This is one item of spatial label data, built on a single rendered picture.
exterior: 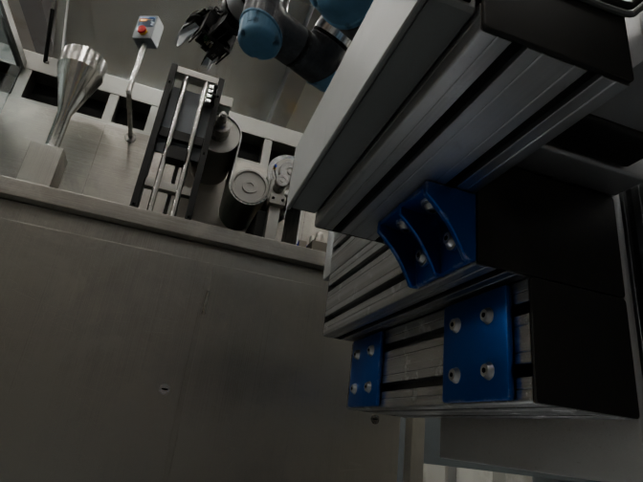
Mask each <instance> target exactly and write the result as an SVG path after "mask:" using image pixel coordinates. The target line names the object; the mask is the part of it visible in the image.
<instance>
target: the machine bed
mask: <svg viewBox="0 0 643 482"><path fill-rule="evenodd" d="M0 198H2V199H7V200H11V201H15V202H19V203H24V204H28V205H32V206H37V207H41V208H48V209H53V210H57V211H62V212H66V213H70V214H74V215H78V216H83V217H87V218H92V219H96V220H100V221H104V222H108V223H113V224H117V225H122V226H126V227H129V228H134V229H138V230H146V231H151V232H155V233H159V234H163V235H167V236H172V237H176V238H181V239H185V240H189V241H193V242H197V243H202V244H206V245H211V246H215V247H219V248H223V249H227V250H232V251H236V252H244V253H248V254H252V255H256V256H261V257H265V258H270V259H274V260H278V261H282V262H287V263H291V264H295V265H300V266H303V267H308V268H312V269H317V270H321V271H323V270H324V262H325V255H326V252H322V251H317V250H313V249H309V248H305V247H302V246H297V245H293V244H289V243H285V242H280V241H277V240H273V239H269V238H265V237H260V236H256V235H252V234H249V233H244V232H240V231H236V230H229V229H224V228H220V227H217V226H213V225H208V224H204V223H200V222H196V221H192V220H188V219H184V218H180V217H176V216H171V215H167V214H163V213H160V212H156V211H151V210H147V209H143V208H135V207H131V206H128V205H124V204H120V203H115V202H111V201H107V200H103V199H99V198H95V197H91V196H87V195H83V194H78V193H74V192H71V191H67V190H62V189H58V188H54V187H50V186H43V185H39V184H35V183H31V182H26V181H22V180H18V179H14V178H11V177H6V176H2V175H0Z"/></svg>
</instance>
